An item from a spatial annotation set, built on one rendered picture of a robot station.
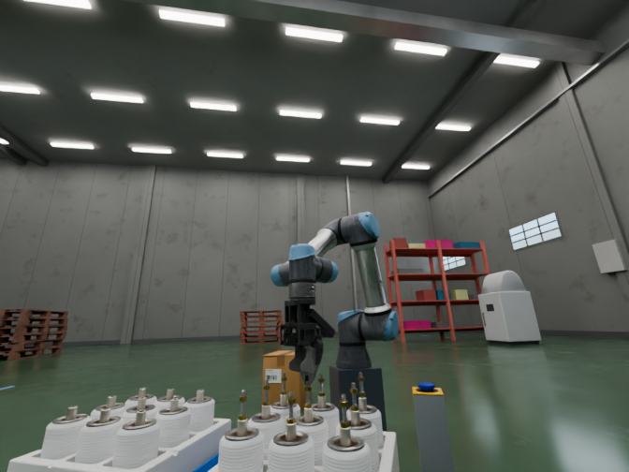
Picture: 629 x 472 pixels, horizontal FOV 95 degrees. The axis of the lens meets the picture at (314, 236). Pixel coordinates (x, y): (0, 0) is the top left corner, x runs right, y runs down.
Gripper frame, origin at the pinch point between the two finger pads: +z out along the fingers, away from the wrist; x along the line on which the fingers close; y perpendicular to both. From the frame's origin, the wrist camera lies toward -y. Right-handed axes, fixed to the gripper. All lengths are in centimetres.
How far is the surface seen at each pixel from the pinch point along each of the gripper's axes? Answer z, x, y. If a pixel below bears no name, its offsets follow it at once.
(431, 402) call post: 5.0, 25.1, -15.4
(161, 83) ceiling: -609, -617, -128
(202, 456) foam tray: 21.9, -33.2, 10.0
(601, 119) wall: -416, 174, -748
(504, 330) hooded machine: 7, -53, -559
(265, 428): 10.5, -7.2, 8.5
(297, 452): 10.4, 9.0, 13.6
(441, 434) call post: 11.4, 26.3, -16.0
